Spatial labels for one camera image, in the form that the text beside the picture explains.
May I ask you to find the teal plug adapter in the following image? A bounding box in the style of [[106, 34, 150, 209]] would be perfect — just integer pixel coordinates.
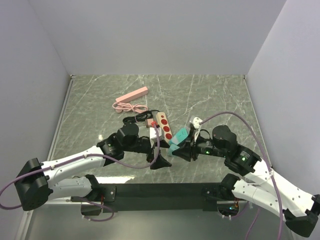
[[167, 144, 180, 157]]

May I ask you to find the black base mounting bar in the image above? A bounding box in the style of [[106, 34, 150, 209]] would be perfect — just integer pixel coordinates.
[[84, 182, 246, 216]]

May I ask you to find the pink power cord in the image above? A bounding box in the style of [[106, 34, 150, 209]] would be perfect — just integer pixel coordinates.
[[112, 101, 149, 115]]

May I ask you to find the black coiled power cord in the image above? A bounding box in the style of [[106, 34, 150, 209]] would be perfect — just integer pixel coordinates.
[[122, 109, 161, 125]]

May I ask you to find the beige red power strip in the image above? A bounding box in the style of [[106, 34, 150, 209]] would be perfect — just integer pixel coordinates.
[[155, 111, 173, 144]]

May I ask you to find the pink power strip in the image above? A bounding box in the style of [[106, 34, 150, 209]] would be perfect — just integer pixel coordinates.
[[115, 86, 149, 104]]

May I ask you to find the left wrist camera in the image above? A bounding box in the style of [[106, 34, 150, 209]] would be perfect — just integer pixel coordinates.
[[149, 121, 164, 143]]

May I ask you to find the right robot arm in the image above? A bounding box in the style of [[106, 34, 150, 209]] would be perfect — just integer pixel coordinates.
[[166, 124, 320, 238]]

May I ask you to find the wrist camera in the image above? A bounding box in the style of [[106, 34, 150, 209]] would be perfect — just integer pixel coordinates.
[[149, 121, 164, 143], [189, 116, 203, 139]]

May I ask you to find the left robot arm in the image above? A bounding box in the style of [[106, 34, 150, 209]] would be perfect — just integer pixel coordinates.
[[14, 123, 171, 211]]

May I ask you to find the teal triangular power strip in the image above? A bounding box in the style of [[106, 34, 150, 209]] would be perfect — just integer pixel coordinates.
[[169, 127, 190, 146]]

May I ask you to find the aluminium table edge rail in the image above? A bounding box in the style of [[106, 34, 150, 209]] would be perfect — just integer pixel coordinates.
[[14, 74, 76, 240]]

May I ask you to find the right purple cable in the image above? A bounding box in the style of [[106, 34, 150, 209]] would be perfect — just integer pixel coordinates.
[[201, 111, 286, 240]]

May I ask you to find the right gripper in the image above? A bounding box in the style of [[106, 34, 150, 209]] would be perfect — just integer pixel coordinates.
[[172, 128, 227, 162]]

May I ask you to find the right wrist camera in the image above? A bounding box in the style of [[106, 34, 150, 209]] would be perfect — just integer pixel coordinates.
[[189, 116, 203, 139]]

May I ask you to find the brown pink plug adapter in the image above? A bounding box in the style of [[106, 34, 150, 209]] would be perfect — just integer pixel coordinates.
[[145, 118, 156, 128]]

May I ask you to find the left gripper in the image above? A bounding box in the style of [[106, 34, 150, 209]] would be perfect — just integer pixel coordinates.
[[123, 137, 172, 169]]

